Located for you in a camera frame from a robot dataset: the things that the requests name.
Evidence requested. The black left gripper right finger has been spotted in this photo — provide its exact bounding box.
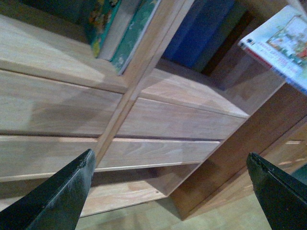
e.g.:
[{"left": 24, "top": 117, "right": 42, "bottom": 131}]
[{"left": 246, "top": 152, "right": 307, "bottom": 230}]

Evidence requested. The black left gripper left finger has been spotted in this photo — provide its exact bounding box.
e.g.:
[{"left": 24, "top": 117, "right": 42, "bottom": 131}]
[{"left": 0, "top": 149, "right": 95, "bottom": 230}]

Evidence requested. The white red spine storybook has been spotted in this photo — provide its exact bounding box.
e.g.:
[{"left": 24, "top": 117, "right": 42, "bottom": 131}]
[{"left": 238, "top": 5, "right": 307, "bottom": 94}]

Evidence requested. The left lower wooden drawer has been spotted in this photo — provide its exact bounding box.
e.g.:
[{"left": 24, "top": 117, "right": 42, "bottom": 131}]
[{"left": 0, "top": 135, "right": 97, "bottom": 182}]

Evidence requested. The wooden drawer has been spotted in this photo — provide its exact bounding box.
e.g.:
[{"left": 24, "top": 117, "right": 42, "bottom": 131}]
[
  {"left": 98, "top": 138, "right": 220, "bottom": 170},
  {"left": 0, "top": 135, "right": 97, "bottom": 182},
  {"left": 0, "top": 70, "right": 122, "bottom": 137},
  {"left": 118, "top": 98, "right": 245, "bottom": 140}
]

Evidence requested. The right lower wooden drawer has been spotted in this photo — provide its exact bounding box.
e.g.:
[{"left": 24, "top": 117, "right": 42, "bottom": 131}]
[{"left": 98, "top": 138, "right": 220, "bottom": 170}]

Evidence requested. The left wooden bookshelf unit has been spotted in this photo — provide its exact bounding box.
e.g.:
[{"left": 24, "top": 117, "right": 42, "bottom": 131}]
[{"left": 0, "top": 0, "right": 191, "bottom": 209}]

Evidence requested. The wooden bookshelf unit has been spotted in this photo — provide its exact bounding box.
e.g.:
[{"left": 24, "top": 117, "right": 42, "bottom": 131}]
[
  {"left": 82, "top": 1, "right": 307, "bottom": 219},
  {"left": 0, "top": 0, "right": 191, "bottom": 209}
]

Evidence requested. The left upper wooden drawer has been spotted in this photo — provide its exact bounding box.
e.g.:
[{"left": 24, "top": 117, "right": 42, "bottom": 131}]
[{"left": 0, "top": 70, "right": 122, "bottom": 137}]

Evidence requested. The right upper wooden drawer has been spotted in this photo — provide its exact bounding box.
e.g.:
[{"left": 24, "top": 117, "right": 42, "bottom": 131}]
[{"left": 118, "top": 98, "right": 245, "bottom": 140}]

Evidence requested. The right wooden bookshelf unit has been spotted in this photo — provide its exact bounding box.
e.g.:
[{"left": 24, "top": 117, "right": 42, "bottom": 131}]
[{"left": 82, "top": 1, "right": 307, "bottom": 219}]

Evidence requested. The dark green book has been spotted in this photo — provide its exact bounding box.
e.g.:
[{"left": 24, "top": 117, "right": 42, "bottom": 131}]
[{"left": 192, "top": 1, "right": 247, "bottom": 72}]

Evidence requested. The blue book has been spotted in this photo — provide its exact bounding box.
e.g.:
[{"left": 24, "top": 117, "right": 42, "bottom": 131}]
[{"left": 163, "top": 0, "right": 235, "bottom": 68}]

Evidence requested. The teal comic idiom book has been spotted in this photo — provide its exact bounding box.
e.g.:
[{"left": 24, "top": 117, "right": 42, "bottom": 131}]
[{"left": 85, "top": 0, "right": 143, "bottom": 60}]

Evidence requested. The green leaf pattern book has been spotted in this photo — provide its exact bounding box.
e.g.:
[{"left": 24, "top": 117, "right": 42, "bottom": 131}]
[{"left": 111, "top": 0, "right": 160, "bottom": 75}]

